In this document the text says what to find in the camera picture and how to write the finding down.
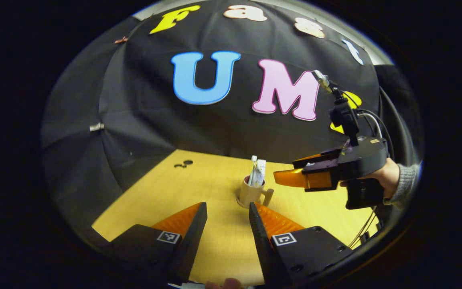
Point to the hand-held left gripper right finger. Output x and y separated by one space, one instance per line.
261 249

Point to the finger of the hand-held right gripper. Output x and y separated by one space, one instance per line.
319 159
315 180

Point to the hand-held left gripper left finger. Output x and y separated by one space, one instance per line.
193 241

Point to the beige cup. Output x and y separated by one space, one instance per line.
251 194

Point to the white toothpaste tube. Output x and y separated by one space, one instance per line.
260 172

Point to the white toothbrush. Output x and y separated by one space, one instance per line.
253 164

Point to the wooden desktop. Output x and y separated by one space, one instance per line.
215 180

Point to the black backdrop cloth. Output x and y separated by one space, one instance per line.
155 128

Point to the silver metal clip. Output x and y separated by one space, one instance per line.
96 127

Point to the copper cloth clip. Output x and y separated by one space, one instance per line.
120 40

